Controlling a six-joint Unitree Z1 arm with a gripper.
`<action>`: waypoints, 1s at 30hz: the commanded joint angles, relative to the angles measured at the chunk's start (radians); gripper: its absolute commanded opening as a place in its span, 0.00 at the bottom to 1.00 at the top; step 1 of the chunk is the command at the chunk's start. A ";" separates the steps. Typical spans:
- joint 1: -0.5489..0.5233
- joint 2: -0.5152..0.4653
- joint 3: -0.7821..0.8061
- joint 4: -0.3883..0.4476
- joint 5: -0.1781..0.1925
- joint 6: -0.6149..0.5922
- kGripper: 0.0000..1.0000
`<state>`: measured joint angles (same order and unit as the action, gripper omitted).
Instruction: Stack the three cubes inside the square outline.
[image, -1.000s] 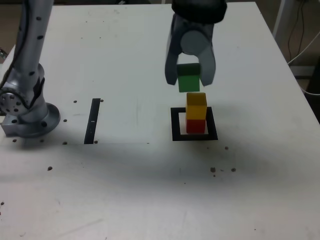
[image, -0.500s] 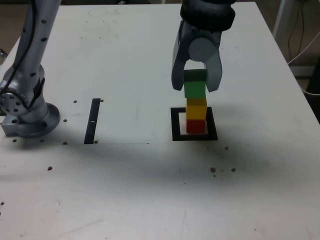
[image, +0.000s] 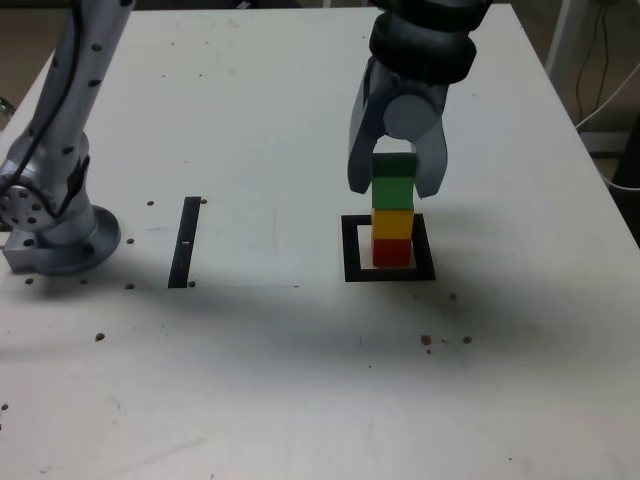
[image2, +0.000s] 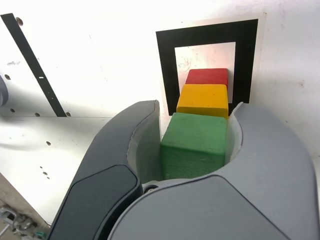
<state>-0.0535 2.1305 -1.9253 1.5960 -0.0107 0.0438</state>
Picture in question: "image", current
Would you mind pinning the black tape strip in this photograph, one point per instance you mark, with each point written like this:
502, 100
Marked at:
182, 235

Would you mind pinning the black tape square outline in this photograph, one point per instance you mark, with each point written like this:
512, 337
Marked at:
350, 260

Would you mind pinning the green cube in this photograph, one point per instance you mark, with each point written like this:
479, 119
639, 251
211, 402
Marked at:
392, 192

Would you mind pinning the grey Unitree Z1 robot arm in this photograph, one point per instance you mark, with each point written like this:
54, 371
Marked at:
75, 100

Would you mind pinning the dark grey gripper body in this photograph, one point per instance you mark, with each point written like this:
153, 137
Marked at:
420, 87

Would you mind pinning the red cube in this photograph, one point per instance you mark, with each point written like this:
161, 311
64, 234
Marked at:
392, 252

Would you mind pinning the white frame post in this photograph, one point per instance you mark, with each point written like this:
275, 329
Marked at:
559, 30

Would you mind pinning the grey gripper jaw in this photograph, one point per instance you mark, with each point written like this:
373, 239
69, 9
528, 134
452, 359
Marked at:
410, 117
360, 150

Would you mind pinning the yellow cube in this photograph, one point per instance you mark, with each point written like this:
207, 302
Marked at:
392, 225

